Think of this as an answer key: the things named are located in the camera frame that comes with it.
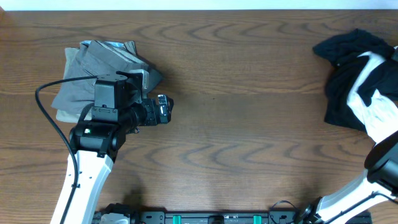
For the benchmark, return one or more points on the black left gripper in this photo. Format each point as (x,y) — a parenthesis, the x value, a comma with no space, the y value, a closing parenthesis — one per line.
(152,118)

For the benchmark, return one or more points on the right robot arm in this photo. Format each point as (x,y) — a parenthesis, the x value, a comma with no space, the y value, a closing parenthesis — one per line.
(376,184)

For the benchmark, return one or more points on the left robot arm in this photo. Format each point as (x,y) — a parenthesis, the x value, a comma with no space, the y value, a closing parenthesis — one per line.
(119,108)

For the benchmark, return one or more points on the grey folded trousers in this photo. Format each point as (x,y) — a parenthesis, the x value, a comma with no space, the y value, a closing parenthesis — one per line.
(77,84)

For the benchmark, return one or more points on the beige folded garment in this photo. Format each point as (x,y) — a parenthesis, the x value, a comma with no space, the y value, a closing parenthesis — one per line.
(66,116)

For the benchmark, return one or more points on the black garment pile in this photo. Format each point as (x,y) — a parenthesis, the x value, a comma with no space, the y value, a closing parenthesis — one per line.
(344,52)

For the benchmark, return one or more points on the white garment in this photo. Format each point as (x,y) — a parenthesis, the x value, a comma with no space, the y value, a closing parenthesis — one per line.
(380,117)

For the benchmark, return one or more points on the black mounting rail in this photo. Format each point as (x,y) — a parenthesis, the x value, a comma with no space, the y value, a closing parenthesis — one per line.
(119,213)

